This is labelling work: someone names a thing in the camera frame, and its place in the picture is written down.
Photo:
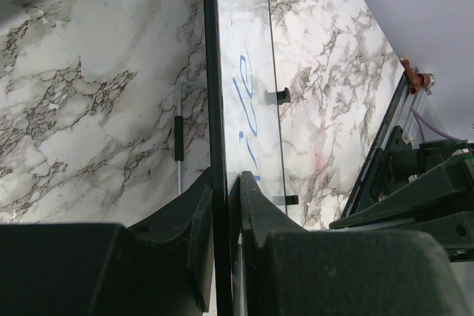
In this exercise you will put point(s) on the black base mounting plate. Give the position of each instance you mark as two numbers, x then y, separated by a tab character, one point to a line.
365	193

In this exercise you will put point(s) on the aluminium frame rail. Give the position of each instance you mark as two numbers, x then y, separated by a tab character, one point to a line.
399	114

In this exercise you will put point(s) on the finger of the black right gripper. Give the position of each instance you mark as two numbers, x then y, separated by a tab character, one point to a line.
444	190
453	232

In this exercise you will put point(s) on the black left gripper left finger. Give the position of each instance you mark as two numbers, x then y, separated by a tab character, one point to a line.
162	265

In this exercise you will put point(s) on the white whiteboard with black rim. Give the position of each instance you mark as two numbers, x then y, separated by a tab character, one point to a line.
243	121

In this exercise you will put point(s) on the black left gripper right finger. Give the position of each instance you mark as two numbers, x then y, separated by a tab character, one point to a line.
291	271

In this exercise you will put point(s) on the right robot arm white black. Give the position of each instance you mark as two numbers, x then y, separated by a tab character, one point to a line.
404	166

